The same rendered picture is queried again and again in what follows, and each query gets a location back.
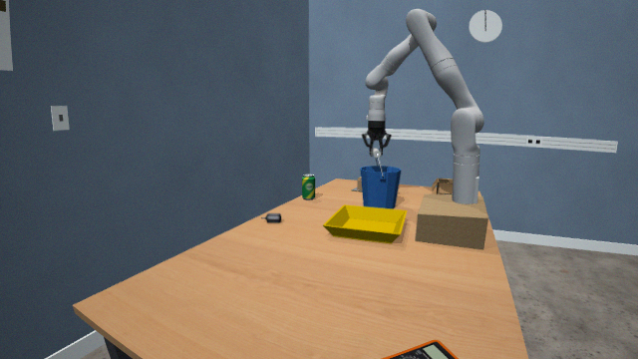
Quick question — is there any orange digital multimeter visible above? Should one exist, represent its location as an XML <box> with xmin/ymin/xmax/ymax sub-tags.
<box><xmin>382</xmin><ymin>340</ymin><xmax>459</xmax><ymax>359</ymax></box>

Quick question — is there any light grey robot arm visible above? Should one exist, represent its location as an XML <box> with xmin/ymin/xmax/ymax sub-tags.
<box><xmin>366</xmin><ymin>9</ymin><xmax>484</xmax><ymax>204</ymax></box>

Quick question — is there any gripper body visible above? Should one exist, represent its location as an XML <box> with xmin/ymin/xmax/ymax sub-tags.
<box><xmin>367</xmin><ymin>121</ymin><xmax>386</xmax><ymax>141</ymax></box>

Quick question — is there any green and yellow drink can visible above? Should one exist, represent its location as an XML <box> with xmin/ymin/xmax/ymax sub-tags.
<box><xmin>302</xmin><ymin>175</ymin><xmax>315</xmax><ymax>200</ymax></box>

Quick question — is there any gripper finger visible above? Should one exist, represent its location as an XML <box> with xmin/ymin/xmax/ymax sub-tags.
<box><xmin>379</xmin><ymin>133</ymin><xmax>392</xmax><ymax>156</ymax></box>
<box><xmin>362</xmin><ymin>133</ymin><xmax>375</xmax><ymax>157</ymax></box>

